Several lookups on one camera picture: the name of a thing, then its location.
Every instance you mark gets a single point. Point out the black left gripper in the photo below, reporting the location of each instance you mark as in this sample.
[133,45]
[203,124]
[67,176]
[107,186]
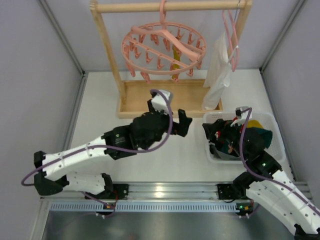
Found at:
[175,126]

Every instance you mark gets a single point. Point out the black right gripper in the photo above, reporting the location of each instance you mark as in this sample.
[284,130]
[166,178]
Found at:
[222,133]

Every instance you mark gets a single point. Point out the yellow sock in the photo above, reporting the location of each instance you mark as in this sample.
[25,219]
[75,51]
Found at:
[177,57]
[254,124]

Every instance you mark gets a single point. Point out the red green christmas sock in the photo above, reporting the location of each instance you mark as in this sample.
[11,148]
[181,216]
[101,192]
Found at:
[267,136]

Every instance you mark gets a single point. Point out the pink round clip hanger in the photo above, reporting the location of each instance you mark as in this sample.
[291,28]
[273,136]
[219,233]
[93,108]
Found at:
[148,48]

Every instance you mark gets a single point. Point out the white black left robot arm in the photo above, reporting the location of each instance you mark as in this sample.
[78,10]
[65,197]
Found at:
[59,172]

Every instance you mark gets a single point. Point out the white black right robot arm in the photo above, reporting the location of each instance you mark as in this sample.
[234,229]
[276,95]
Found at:
[264,181]

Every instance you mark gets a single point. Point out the pink clothes hanger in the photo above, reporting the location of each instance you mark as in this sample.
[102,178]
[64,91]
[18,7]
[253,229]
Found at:
[233,56]

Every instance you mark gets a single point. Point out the wooden clothes rack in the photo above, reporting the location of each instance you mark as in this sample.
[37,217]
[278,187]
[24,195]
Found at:
[188,92]

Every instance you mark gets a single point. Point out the white cloth garment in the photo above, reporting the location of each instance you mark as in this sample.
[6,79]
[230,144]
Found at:
[218,74]

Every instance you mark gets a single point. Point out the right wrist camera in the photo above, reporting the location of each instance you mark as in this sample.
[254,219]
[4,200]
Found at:
[242,114]

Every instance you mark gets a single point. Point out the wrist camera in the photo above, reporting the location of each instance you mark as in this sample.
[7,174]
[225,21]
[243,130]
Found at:
[242,114]
[157,101]

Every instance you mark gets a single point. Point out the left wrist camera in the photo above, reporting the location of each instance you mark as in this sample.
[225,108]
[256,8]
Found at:
[157,101]

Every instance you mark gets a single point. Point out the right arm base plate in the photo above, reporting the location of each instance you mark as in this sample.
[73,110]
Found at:
[230,191]

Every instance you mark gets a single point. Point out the aluminium mounting rail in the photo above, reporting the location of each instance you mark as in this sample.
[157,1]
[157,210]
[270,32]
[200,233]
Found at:
[141,191]

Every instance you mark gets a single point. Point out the grey slotted cable duct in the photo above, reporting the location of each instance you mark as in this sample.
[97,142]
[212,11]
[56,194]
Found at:
[150,207]

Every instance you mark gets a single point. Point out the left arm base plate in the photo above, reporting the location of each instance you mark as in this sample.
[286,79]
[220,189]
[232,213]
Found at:
[116,191]

